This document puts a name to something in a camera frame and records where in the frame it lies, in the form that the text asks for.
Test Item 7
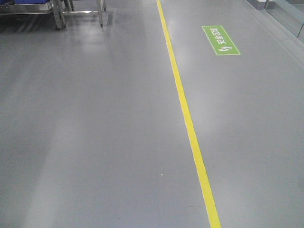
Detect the green floor safety sign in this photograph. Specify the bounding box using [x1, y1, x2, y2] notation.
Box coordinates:
[202, 25, 241, 56]

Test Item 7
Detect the steel conveyor frame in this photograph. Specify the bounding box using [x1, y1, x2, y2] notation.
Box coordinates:
[0, 0, 106, 29]

